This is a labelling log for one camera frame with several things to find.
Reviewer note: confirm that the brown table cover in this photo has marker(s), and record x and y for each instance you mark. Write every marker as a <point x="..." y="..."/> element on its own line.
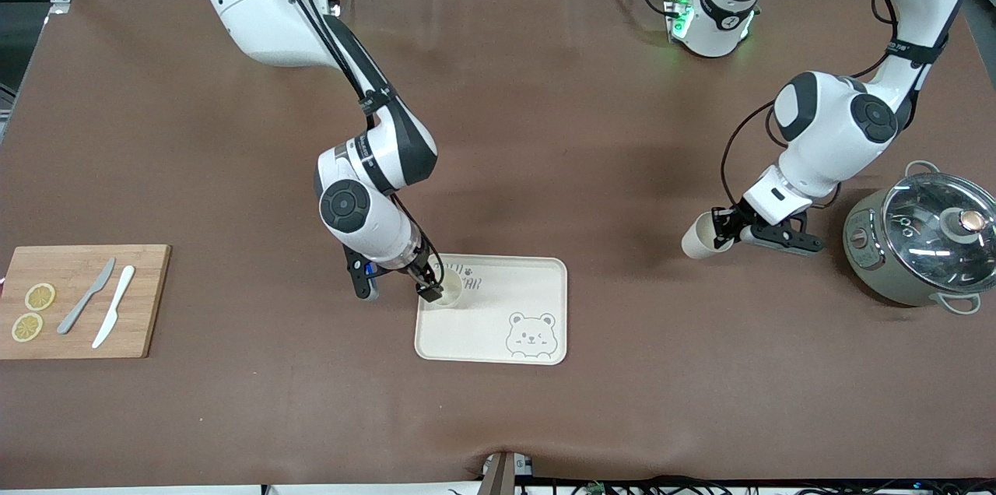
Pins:
<point x="545" y="129"/>

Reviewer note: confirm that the white IKEA cup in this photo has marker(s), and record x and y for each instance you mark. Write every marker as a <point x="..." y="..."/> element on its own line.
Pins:
<point x="700" y="240"/>
<point x="450" y="295"/>

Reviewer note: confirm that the black left camera bracket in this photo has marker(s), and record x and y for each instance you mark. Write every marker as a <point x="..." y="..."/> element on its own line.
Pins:
<point x="797" y="242"/>

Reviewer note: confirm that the lemon slice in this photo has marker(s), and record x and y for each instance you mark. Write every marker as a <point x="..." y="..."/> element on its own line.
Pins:
<point x="27" y="328"/>
<point x="40" y="296"/>

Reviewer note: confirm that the cream bear print tray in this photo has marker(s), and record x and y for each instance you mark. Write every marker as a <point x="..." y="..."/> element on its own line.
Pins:
<point x="490" y="335"/>

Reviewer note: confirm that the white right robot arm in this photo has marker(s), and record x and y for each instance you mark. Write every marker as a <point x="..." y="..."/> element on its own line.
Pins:
<point x="264" y="12"/>

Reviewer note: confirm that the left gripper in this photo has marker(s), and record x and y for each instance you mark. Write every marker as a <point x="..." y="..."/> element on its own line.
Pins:
<point x="734" y="219"/>

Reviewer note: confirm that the grey plastic knife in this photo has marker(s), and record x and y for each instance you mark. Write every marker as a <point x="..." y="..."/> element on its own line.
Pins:
<point x="85" y="296"/>

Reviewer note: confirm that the white plastic knife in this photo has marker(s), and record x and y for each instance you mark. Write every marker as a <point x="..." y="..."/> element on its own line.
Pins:
<point x="113" y="308"/>

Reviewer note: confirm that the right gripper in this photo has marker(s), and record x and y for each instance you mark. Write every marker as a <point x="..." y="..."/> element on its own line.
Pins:
<point x="419" y="275"/>

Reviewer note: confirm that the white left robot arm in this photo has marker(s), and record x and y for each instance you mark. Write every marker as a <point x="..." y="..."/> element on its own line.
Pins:
<point x="825" y="129"/>

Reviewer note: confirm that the grey-green electric cooking pot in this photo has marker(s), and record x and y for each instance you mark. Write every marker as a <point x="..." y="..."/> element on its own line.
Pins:
<point x="864" y="254"/>

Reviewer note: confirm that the glass pot lid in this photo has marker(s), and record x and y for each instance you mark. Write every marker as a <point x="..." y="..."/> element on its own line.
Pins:
<point x="926" y="234"/>

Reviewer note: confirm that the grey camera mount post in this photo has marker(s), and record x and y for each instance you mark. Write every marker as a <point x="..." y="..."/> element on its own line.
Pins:
<point x="499" y="479"/>

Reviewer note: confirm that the wooden cutting board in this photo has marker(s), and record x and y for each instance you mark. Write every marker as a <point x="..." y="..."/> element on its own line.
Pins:
<point x="74" y="277"/>

